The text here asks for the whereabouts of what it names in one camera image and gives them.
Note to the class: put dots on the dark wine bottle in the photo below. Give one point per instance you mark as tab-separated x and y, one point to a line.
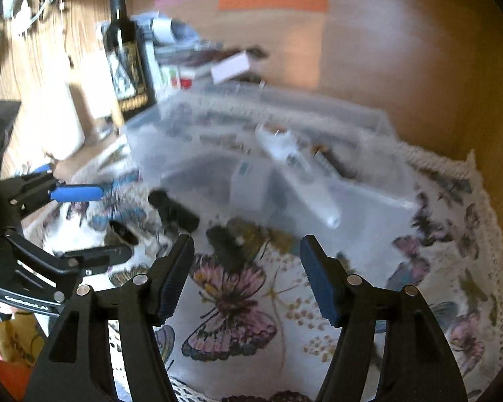
128	71

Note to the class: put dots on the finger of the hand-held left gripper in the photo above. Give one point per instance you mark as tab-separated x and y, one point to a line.
96	255
77	193

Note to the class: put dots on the small white carton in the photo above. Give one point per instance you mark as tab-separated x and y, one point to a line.
231	68

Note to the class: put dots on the yellow cloth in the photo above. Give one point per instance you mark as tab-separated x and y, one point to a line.
16	339

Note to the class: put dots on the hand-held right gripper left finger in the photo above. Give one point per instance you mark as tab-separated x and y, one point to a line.
172	289

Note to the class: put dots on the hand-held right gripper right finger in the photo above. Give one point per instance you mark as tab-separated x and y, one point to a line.
318	285

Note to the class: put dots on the white plastic tube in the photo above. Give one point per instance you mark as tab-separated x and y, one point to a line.
302	176

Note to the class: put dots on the black cylindrical tube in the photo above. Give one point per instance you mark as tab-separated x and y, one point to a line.
174	211

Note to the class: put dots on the clear plastic storage box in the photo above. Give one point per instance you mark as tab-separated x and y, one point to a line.
218	150

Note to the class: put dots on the white box with blue label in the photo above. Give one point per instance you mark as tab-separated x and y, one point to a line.
249	186

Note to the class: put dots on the grey and white can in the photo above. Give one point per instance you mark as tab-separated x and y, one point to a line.
169	29

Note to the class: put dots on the white paper bag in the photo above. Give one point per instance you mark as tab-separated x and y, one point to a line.
67	121

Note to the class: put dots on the black and gold compact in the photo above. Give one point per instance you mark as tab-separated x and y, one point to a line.
230	247

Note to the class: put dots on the butterfly print tablecloth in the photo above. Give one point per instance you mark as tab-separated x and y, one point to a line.
276	322

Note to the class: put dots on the red and white packet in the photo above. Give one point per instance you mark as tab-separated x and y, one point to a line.
180	78

